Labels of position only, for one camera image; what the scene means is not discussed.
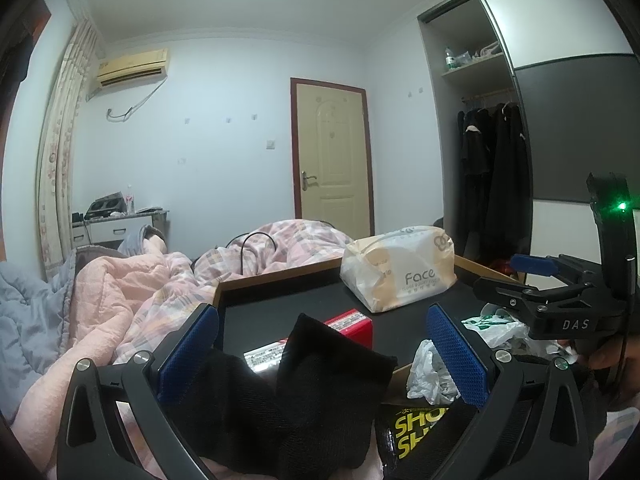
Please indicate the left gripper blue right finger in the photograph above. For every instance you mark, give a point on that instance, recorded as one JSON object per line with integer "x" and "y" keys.
{"x": 495, "y": 443}

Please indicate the dark wardrobe with shelves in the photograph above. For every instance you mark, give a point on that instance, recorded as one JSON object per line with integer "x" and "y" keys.
{"x": 573, "y": 73}

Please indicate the black device on desk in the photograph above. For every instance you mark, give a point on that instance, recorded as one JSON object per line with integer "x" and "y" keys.
{"x": 104, "y": 206}

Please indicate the cream wooden door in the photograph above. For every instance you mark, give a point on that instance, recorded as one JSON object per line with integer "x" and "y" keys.
{"x": 331, "y": 156}

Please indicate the Face tissue pack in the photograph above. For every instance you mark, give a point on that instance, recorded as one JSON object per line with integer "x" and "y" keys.
{"x": 389, "y": 271}

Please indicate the black hanging coats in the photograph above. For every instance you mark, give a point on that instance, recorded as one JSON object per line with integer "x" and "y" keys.
{"x": 494, "y": 206}

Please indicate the pink plaid duvet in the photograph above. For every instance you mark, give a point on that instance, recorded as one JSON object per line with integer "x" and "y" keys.
{"x": 129, "y": 299}

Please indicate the wall air conditioner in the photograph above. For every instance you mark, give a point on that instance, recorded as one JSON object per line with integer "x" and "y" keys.
{"x": 131, "y": 67}

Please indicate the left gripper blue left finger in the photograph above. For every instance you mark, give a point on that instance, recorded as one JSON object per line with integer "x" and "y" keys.
{"x": 155, "y": 380}

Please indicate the white green plastic bag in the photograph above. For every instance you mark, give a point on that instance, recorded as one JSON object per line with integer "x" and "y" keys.
{"x": 456, "y": 360}

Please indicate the black yellow snack bag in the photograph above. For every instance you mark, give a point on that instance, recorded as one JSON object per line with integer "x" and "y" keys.
{"x": 414, "y": 442}

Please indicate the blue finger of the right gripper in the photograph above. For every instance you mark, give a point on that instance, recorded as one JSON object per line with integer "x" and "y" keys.
{"x": 563, "y": 267}
{"x": 519, "y": 300}

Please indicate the red tissue box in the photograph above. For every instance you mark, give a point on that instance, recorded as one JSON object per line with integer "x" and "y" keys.
{"x": 310, "y": 338}

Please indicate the black sock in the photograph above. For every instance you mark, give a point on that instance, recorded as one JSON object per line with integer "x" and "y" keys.
{"x": 315, "y": 420}

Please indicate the grey blue blanket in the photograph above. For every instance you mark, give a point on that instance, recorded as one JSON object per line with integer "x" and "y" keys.
{"x": 35, "y": 328}

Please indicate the floral curtain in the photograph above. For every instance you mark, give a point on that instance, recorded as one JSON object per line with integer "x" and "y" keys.
{"x": 54, "y": 218}

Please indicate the white desk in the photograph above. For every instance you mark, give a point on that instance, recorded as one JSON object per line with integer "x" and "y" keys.
{"x": 111, "y": 231}

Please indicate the cardboard tray with black liner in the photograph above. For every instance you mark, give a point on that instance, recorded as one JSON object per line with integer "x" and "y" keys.
{"x": 263, "y": 309}

